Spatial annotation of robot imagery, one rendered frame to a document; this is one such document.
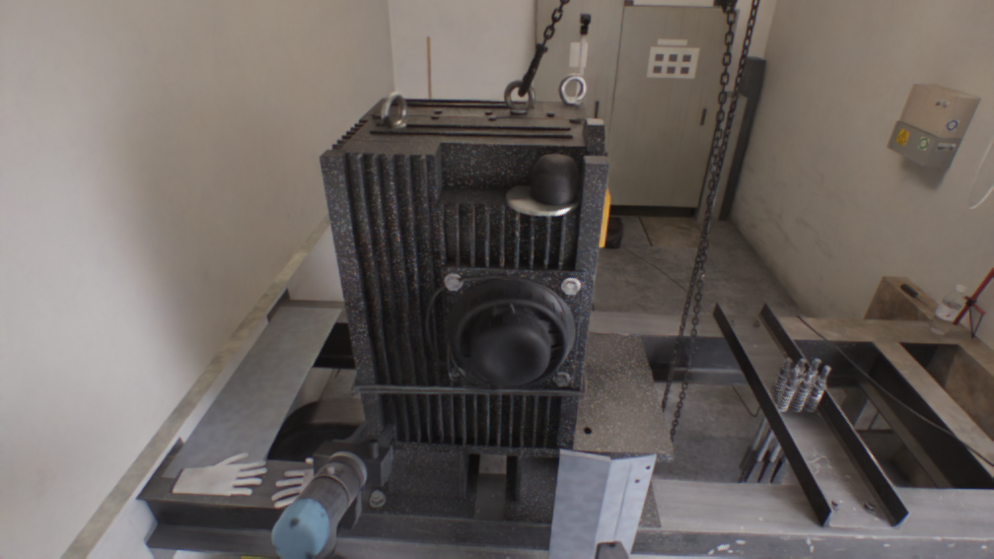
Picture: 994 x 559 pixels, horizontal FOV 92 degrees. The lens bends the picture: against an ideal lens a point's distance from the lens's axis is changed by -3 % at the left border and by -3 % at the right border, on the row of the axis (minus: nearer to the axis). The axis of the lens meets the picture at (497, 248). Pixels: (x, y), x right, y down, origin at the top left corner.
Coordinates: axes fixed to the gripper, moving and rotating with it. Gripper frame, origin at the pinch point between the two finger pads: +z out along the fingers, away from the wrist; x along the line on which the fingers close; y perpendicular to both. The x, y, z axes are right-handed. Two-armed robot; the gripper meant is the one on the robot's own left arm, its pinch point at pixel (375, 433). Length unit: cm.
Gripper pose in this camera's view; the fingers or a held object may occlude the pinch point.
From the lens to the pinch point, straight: 110.0
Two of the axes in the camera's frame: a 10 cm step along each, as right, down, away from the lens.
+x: -9.9, -0.4, 1.4
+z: 1.4, -1.5, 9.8
